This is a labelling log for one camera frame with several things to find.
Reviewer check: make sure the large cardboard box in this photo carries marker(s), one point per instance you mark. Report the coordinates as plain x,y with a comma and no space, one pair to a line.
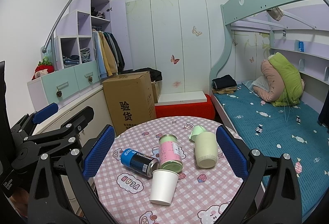
129,99

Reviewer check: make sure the white pillow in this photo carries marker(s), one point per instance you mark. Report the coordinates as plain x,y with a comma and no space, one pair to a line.
262,83

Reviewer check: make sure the small green paper cup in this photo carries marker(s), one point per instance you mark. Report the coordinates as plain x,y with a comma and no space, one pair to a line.
196,131

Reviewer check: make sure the white paper cup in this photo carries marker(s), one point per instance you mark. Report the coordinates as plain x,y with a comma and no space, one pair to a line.
163,187

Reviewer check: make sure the strawberry plush toy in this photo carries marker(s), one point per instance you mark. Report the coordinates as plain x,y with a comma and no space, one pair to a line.
44,67

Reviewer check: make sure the folded dark clothes pile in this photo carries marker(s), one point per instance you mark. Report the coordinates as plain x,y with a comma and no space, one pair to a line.
224,85

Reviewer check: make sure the blue black CoolTowel can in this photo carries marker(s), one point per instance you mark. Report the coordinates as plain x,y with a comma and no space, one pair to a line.
139,162

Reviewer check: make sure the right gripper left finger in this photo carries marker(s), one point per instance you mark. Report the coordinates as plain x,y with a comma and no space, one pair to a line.
48,201

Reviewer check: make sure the pink green rolled quilt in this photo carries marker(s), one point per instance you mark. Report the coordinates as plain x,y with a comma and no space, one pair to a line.
285,82

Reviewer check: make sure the mint drawer cabinet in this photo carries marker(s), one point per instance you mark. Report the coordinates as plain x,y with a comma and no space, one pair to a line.
63,86

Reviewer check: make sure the small cardboard box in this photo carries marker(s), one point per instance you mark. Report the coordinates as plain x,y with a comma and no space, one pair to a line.
156,88

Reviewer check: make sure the pink checkered tablecloth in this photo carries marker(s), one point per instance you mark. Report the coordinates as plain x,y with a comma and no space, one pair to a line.
195,195

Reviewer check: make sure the white wardrobe with butterflies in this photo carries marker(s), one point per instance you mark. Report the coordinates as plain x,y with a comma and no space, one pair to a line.
183,39

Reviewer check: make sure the hanging clothes row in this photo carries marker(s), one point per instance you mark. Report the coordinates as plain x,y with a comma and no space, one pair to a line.
108,55

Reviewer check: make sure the white board on bench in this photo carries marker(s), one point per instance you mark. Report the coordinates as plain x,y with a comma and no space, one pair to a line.
182,98

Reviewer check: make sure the pink green clear canister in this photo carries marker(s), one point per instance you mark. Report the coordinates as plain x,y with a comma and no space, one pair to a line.
170,154

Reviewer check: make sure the teal candy print bedsheet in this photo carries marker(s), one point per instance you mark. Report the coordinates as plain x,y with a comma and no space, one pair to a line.
277,130

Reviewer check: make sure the purple staircase shelf unit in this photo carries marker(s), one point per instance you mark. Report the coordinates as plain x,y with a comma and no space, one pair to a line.
74,30

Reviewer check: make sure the black bag on boxes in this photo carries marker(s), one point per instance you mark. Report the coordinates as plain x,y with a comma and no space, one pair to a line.
155,75

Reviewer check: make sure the cream curved cabinet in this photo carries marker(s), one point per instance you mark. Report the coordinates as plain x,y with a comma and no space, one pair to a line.
94,98

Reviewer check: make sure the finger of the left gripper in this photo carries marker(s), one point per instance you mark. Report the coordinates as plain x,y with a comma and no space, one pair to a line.
42,115
71,127

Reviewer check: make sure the blue box on shelf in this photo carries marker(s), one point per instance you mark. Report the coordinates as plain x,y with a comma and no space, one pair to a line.
300,45

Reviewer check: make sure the folded jeans in cubby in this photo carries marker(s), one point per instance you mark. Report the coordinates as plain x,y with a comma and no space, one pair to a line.
73,60

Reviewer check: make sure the grey metal stair handrail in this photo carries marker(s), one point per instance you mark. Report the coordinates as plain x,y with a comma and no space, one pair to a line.
69,5

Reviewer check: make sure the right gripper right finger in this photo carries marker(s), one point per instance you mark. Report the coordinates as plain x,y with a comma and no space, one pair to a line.
270,190

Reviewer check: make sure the red storage bench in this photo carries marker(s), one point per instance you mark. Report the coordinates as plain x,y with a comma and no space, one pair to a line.
202,110

